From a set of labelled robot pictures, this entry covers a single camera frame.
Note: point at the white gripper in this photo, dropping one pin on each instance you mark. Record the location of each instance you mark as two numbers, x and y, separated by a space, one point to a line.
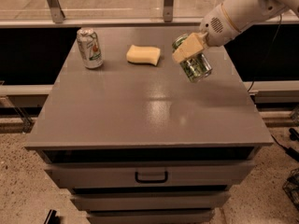
217 28

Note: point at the green soda can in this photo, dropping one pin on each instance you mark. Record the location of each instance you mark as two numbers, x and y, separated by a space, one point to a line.
196 68

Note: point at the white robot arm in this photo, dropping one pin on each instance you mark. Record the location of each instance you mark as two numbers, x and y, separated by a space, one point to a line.
253 11

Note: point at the white soda can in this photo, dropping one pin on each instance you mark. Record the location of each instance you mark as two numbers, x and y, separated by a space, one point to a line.
89 48

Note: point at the yellow sponge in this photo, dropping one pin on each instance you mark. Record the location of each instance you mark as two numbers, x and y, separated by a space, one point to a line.
137 54

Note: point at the grey drawer cabinet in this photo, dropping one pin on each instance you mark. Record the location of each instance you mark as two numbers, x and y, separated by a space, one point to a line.
98 127

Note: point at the black object on floor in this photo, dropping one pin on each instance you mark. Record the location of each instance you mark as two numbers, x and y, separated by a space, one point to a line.
52 217

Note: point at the middle metal bracket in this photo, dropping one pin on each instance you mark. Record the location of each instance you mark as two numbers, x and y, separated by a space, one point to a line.
168 10

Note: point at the metal bracket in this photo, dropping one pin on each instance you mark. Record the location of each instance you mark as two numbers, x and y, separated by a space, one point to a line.
56 11
168 10

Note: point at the metal window rail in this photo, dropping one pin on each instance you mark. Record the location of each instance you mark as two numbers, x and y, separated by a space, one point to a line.
132 22

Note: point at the left metal bracket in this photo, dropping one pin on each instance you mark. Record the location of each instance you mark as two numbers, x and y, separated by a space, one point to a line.
56 11

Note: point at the black drawer handle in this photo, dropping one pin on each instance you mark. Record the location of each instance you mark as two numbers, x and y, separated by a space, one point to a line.
151 178

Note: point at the black wire basket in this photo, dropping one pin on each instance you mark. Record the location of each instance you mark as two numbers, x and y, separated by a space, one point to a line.
291 187

